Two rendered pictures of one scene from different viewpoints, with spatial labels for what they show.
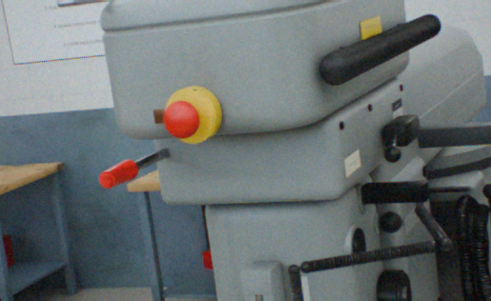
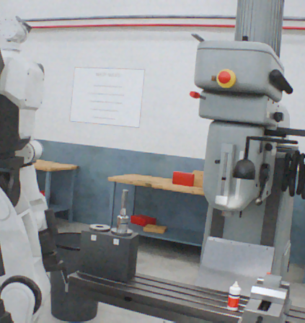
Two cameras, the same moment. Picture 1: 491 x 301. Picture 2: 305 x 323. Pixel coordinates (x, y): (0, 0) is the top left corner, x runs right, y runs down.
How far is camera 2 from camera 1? 0.57 m
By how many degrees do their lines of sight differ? 5
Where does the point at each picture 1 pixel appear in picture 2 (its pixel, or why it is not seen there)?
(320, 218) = (252, 132)
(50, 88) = (81, 133)
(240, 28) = (249, 53)
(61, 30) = (92, 111)
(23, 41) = (76, 112)
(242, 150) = (233, 100)
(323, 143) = (262, 102)
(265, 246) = (231, 138)
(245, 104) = (244, 78)
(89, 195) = (86, 182)
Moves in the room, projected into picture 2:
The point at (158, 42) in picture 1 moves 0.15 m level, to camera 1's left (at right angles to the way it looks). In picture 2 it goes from (219, 54) to (173, 48)
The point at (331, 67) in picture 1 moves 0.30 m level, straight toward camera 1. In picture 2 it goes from (275, 73) to (298, 59)
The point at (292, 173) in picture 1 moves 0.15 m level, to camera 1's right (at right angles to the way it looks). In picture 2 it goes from (249, 111) to (290, 116)
